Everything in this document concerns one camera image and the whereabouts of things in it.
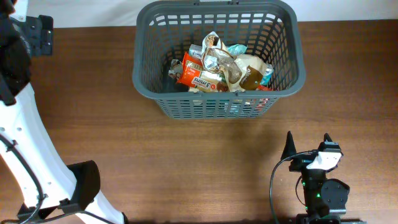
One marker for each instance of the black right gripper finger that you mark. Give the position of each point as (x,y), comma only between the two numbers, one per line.
(328,145)
(289,149)

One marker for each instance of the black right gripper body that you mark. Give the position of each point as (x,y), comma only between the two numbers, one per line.
(300,163)

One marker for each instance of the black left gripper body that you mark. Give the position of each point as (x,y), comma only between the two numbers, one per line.
(37,40)

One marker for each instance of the white tissue multipack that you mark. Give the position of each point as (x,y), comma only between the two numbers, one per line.
(195,51)

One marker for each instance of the light teal wipes packet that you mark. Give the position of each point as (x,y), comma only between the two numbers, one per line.
(237,49)

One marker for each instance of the brown white snack bag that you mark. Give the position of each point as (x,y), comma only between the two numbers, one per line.
(240,73)

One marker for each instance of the orange spaghetti packet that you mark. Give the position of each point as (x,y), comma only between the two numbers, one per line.
(198,79)

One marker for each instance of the beige brown snack bag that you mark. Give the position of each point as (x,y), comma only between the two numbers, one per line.
(176,70)

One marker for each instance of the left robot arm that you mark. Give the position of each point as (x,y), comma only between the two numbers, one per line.
(46,182)

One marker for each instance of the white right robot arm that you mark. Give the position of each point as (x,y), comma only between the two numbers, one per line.
(324,199)

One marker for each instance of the grey plastic shopping basket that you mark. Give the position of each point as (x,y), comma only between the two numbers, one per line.
(166,30)

